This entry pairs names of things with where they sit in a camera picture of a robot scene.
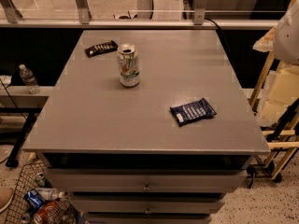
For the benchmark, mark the green can in basket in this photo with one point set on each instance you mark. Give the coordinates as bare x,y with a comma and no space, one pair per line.
41,180

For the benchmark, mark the black snack bar packet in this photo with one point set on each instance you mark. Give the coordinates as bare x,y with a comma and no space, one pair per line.
102,48

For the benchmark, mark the blue rxbar blueberry packet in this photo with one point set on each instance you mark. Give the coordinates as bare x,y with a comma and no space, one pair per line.
192,112

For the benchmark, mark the plastic bottle in basket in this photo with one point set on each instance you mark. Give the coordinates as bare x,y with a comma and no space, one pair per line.
50,194

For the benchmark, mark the grey drawer cabinet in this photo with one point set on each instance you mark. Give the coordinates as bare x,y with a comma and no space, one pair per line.
146,188

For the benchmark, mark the brown shoe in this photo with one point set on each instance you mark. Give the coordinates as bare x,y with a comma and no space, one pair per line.
6,196

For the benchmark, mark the white green 7up can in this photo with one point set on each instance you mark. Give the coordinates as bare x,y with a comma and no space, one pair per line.
127,55

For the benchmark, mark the red soda can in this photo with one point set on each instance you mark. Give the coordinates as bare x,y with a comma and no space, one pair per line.
51,213

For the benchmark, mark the grey side bench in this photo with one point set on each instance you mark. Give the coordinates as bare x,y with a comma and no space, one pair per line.
19,111

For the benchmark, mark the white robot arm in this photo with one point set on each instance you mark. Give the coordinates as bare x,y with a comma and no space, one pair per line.
286,40

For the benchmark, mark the wire mesh basket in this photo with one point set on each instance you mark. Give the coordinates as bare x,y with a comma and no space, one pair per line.
19,211

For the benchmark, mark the clear plastic water bottle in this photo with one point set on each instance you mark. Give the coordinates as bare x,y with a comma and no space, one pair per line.
29,79

